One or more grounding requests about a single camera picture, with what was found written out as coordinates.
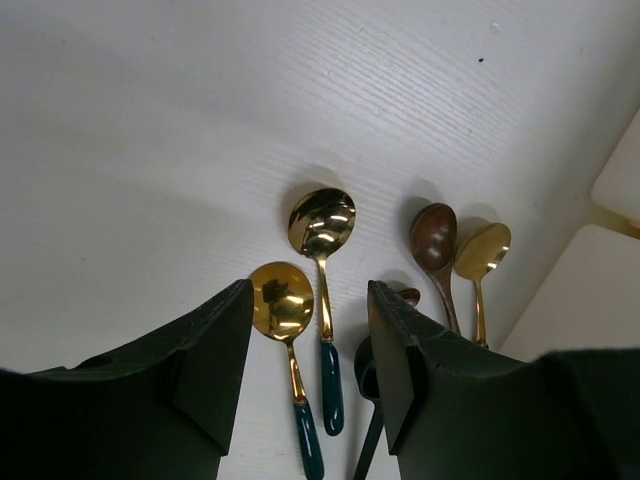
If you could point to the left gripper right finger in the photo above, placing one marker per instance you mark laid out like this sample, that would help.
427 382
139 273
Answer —
454 410

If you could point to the small copper spoon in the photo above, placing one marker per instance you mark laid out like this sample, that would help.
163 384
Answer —
410 295

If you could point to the near white plastic bin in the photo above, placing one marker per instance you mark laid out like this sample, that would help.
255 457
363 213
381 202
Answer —
590 299

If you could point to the gold spoon green handle right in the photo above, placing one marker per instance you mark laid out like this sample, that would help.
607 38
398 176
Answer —
478 255

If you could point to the small gold spoon green handle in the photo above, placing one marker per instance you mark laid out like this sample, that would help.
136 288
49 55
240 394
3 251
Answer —
283 305

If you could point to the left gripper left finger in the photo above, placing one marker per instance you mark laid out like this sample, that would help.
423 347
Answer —
160 407

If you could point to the black measuring spoon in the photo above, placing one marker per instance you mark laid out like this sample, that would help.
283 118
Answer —
367 382

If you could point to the gold spoon green handle left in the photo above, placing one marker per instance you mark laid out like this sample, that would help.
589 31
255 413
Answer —
320 223

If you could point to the far white plastic bin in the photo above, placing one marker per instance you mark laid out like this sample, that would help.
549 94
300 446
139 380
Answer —
617 187

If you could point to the white plastic bin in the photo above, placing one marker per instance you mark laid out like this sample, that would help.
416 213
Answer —
590 299
617 187

